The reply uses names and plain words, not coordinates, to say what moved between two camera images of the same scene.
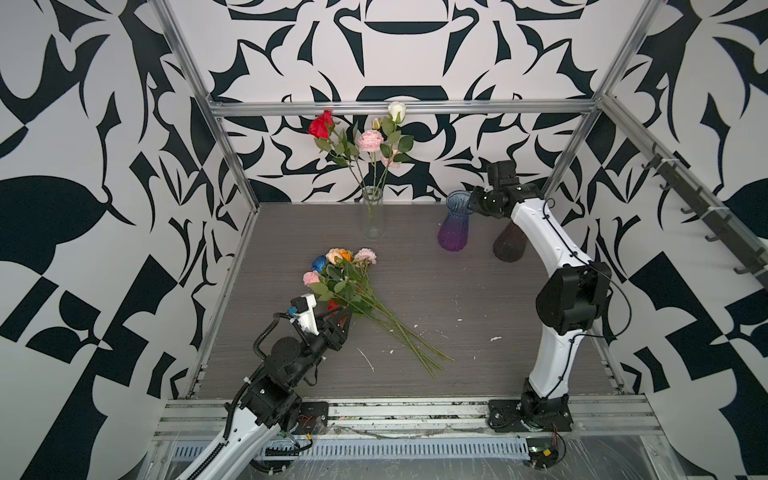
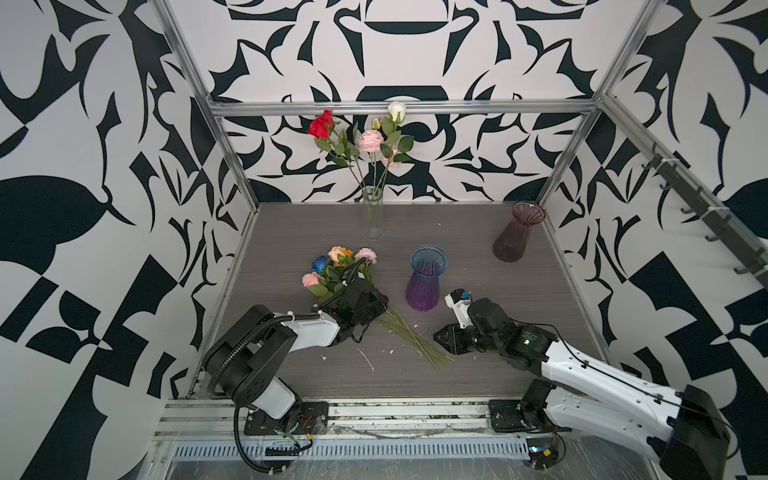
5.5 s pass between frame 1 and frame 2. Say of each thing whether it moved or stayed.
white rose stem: stayed
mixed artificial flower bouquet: stayed
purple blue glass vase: moved
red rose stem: stayed
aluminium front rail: stayed
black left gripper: moved
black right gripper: moved
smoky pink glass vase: stayed
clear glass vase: stayed
